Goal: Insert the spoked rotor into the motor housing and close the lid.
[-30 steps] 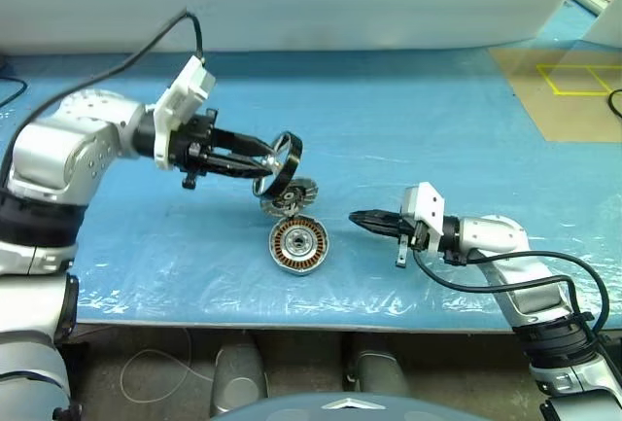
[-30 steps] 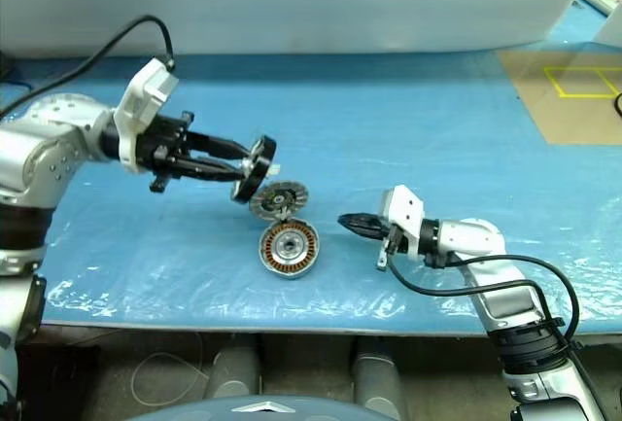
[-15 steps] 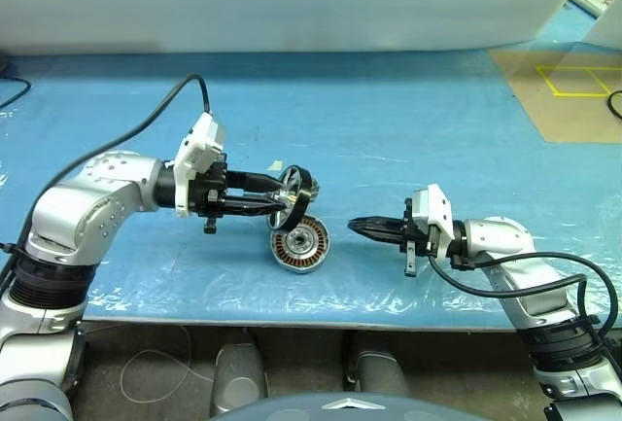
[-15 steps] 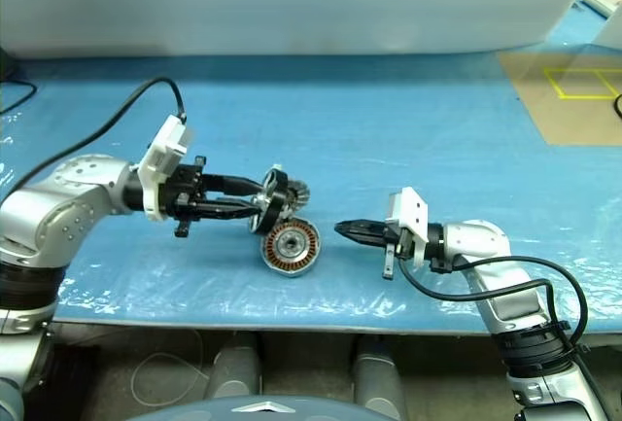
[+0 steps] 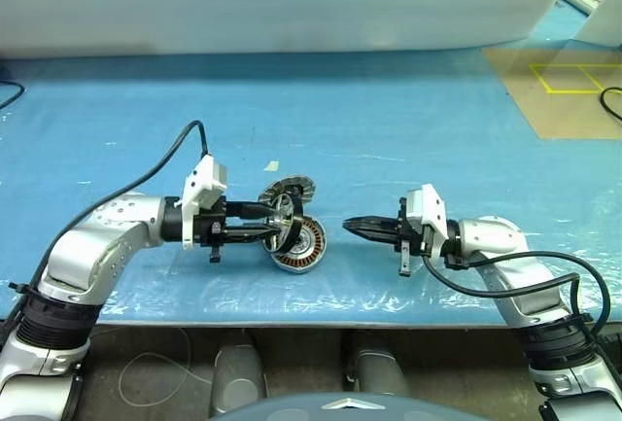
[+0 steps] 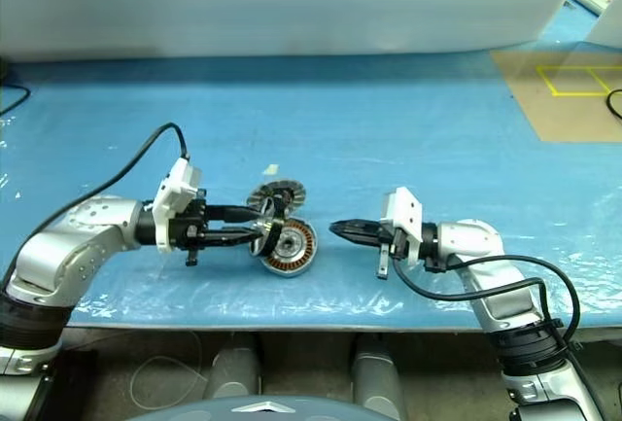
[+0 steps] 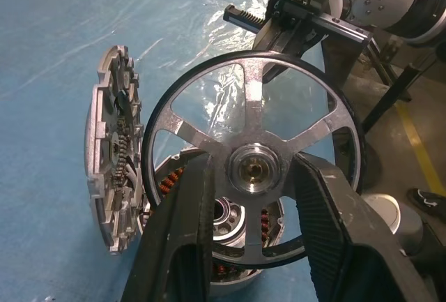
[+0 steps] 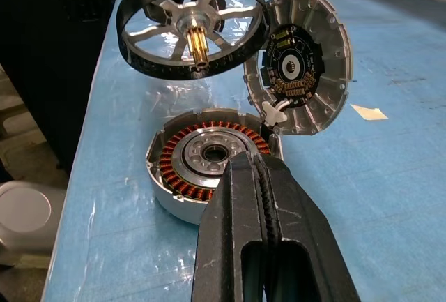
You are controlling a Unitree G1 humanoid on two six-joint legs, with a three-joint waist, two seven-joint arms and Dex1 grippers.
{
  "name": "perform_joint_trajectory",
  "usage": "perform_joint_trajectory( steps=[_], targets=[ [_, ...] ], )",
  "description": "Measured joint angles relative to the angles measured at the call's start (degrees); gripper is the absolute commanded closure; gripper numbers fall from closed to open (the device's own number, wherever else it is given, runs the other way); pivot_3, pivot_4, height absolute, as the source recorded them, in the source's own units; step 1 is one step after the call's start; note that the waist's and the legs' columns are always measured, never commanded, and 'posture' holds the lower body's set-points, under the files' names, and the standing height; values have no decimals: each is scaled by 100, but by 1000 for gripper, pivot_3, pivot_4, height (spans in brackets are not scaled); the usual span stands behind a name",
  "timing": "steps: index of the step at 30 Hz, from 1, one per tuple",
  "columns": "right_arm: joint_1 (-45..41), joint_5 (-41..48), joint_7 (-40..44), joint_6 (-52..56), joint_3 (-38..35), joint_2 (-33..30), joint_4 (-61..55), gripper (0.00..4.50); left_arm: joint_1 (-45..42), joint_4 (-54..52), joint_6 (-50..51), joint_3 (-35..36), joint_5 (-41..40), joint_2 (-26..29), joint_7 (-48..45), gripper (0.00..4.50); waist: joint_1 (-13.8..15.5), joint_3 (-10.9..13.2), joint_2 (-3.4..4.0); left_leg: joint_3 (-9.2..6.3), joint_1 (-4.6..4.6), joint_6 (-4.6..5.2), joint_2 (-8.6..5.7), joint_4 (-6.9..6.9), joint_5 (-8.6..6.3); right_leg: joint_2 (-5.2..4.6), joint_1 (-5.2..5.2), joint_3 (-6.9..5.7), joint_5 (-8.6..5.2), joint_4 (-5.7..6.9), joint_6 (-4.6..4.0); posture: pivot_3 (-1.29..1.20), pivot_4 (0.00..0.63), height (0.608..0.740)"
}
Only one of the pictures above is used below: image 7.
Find grey rounded shape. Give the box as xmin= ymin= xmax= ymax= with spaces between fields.
xmin=362 ymin=193 xmax=424 ymax=256

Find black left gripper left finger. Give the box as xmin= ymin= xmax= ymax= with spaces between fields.
xmin=120 ymin=151 xmax=217 ymax=302

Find black-rimmed spoked rotor wheel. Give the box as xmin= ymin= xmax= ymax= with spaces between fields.
xmin=141 ymin=50 xmax=367 ymax=270

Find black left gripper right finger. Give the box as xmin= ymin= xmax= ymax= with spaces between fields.
xmin=292 ymin=151 xmax=438 ymax=302

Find black shoe white mark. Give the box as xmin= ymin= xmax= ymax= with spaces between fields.
xmin=407 ymin=188 xmax=446 ymax=218

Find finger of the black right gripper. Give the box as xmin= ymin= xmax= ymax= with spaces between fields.
xmin=284 ymin=29 xmax=328 ymax=59
xmin=253 ymin=23 xmax=292 ymax=54

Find silver ribbed motor cover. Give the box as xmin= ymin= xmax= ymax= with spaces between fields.
xmin=85 ymin=45 xmax=146 ymax=256

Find silver motor stator copper windings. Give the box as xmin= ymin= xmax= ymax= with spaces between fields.
xmin=137 ymin=146 xmax=286 ymax=298

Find blue plastic table cover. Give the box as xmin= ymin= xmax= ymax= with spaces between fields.
xmin=0 ymin=0 xmax=349 ymax=302

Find black metal stand frame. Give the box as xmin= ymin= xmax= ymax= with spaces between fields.
xmin=362 ymin=33 xmax=446 ymax=135

